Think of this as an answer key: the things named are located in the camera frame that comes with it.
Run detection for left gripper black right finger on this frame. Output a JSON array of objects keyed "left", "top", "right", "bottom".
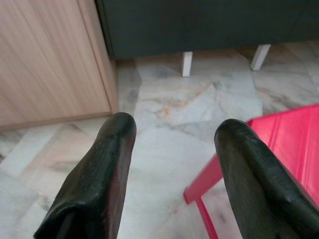
[{"left": 214, "top": 119, "right": 319, "bottom": 239}]

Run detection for light wood cabinet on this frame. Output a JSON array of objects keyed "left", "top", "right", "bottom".
[{"left": 0, "top": 0, "right": 120, "bottom": 131}]

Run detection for white cabinet leg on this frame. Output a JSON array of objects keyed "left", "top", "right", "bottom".
[
  {"left": 250, "top": 44, "right": 272, "bottom": 72},
  {"left": 181, "top": 51, "right": 193, "bottom": 77}
]

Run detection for dark grey cabinet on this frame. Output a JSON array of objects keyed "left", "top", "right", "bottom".
[{"left": 96, "top": 0, "right": 319, "bottom": 61}]

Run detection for red small table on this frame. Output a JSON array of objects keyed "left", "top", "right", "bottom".
[{"left": 183, "top": 103, "right": 319, "bottom": 239}]

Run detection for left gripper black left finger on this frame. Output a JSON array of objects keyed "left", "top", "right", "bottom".
[{"left": 33, "top": 112, "right": 138, "bottom": 239}]

